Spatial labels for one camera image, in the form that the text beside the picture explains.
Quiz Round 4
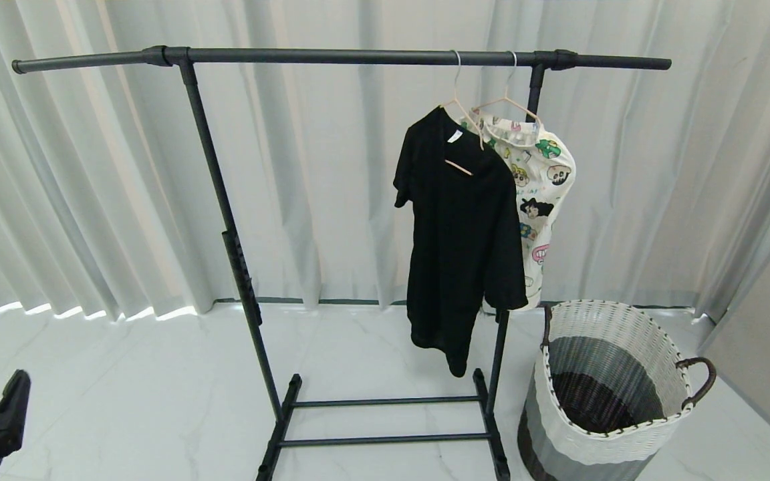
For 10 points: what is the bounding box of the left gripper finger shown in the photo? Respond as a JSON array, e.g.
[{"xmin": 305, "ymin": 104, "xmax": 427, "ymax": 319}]
[{"xmin": 0, "ymin": 369, "xmax": 32, "ymax": 462}]

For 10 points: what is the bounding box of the black sleeveless shirt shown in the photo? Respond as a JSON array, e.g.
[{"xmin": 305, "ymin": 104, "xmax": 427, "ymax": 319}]
[{"xmin": 392, "ymin": 106, "xmax": 530, "ymax": 379}]

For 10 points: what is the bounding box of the pink clothes hanger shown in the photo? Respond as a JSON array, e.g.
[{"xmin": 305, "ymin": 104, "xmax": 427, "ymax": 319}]
[
  {"xmin": 438, "ymin": 49, "xmax": 486, "ymax": 178},
  {"xmin": 471, "ymin": 51, "xmax": 543, "ymax": 129}
]

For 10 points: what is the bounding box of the cream printed garment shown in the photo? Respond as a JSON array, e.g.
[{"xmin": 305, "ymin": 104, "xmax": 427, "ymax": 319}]
[{"xmin": 467, "ymin": 110, "xmax": 578, "ymax": 312}]

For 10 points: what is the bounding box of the black clothes rack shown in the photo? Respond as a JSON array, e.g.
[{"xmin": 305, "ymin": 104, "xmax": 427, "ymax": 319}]
[{"xmin": 11, "ymin": 45, "xmax": 672, "ymax": 481}]

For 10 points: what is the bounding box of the white laundry basket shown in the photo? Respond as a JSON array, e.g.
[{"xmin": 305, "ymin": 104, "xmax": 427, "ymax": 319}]
[{"xmin": 517, "ymin": 299, "xmax": 718, "ymax": 481}]

